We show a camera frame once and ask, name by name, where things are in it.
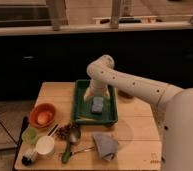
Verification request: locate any yellow stick in tray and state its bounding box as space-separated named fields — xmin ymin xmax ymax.
xmin=76 ymin=116 xmax=95 ymax=121

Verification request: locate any white cup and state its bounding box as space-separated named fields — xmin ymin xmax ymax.
xmin=35 ymin=136 xmax=55 ymax=157

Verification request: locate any black handled utensil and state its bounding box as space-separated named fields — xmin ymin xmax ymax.
xmin=47 ymin=124 xmax=58 ymax=136

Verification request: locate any dark red bowl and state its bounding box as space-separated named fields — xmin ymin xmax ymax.
xmin=118 ymin=90 xmax=133 ymax=99

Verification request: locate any blue-grey sponge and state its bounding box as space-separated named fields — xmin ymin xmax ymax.
xmin=91 ymin=97 xmax=104 ymax=114

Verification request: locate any orange bowl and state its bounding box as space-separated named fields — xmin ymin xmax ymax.
xmin=29 ymin=103 xmax=56 ymax=128

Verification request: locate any black white dish brush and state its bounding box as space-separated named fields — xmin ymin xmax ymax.
xmin=21 ymin=149 xmax=38 ymax=166

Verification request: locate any light green cup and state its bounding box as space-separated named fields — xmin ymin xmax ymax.
xmin=22 ymin=127 xmax=38 ymax=145

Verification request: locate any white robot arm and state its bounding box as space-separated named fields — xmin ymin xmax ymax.
xmin=84 ymin=55 xmax=193 ymax=171

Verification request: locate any grey folded cloth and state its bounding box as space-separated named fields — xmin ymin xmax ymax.
xmin=93 ymin=132 xmax=119 ymax=162

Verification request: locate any metal spoon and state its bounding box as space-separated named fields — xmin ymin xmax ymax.
xmin=59 ymin=146 xmax=96 ymax=158

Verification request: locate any brown pine cone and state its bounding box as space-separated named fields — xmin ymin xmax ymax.
xmin=56 ymin=123 xmax=78 ymax=140

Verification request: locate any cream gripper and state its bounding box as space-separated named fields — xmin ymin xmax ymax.
xmin=83 ymin=86 xmax=110 ymax=101

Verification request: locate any wooden table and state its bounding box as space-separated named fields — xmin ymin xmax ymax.
xmin=13 ymin=81 xmax=170 ymax=171

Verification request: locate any green plastic tray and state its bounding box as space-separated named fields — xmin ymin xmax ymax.
xmin=71 ymin=80 xmax=118 ymax=125

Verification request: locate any green handled metal ladle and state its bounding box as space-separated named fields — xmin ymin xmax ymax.
xmin=61 ymin=128 xmax=81 ymax=164

